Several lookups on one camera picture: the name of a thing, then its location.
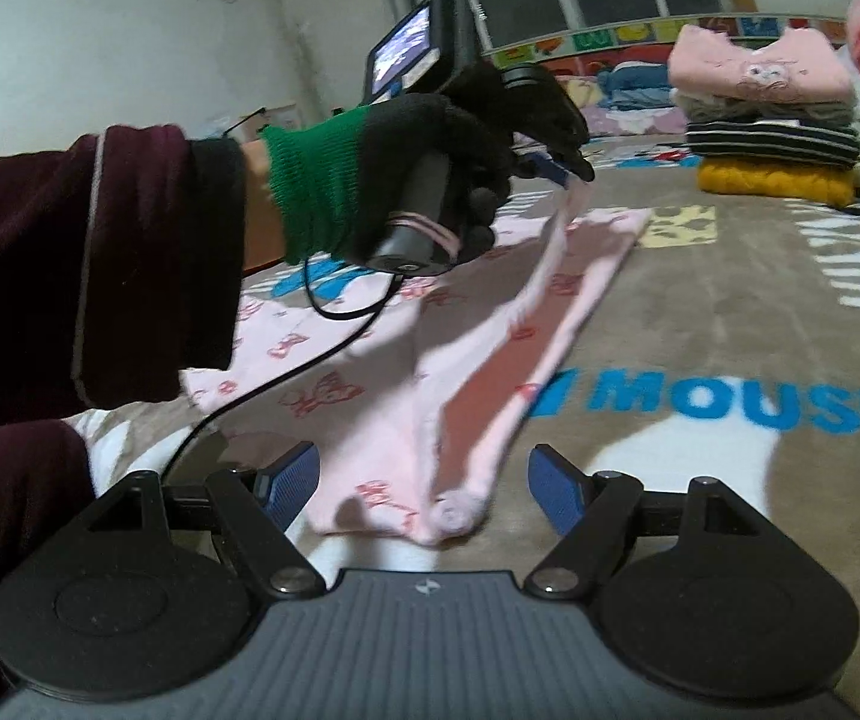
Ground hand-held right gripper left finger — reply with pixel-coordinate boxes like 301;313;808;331
95;441;326;602

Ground person's left forearm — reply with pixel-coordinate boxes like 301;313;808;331
0;124;286;437

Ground pink printed pants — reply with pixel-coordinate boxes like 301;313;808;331
178;178;654;550

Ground person's maroon clothing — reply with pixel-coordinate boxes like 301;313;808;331
0;420;98;717

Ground orange patterned pillow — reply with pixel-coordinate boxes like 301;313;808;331
559;75;605;119

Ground light grey folded garment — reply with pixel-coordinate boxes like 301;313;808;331
673;90;856;130

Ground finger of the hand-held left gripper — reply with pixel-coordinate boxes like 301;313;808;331
521;109;596;185

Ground yellow knit sweater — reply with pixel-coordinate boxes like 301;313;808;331
696;156;860;209

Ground cartoon printed blanket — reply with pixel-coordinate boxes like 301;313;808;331
70;109;860;691

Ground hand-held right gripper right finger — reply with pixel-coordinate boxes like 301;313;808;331
523;444;768;602

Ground colourful headboard panel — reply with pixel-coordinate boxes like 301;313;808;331
478;11;851;74

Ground black white striped garment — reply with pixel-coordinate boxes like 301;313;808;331
685;118;860;171

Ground pink cartoon folded top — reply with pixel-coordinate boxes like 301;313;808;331
667;22;856;106

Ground black cable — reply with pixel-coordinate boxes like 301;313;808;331
158;251;406;482

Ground person's left hand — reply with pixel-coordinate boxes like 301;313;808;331
260;61;525;265

